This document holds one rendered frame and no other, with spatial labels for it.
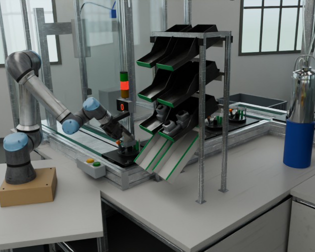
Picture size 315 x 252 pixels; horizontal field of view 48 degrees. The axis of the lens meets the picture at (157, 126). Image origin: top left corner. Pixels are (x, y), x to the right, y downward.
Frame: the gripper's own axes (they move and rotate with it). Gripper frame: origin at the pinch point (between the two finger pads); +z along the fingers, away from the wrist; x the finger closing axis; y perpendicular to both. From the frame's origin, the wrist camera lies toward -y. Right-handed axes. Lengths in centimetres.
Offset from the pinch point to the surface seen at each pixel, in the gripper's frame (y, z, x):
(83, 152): 20.9, -3.4, -24.1
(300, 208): -15, 53, 81
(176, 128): -7.0, -15.6, 44.4
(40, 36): -34, -41, -105
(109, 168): 22.1, -3.1, 5.5
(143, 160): 9.4, -0.4, 21.2
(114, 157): 14.4, 1.1, -2.2
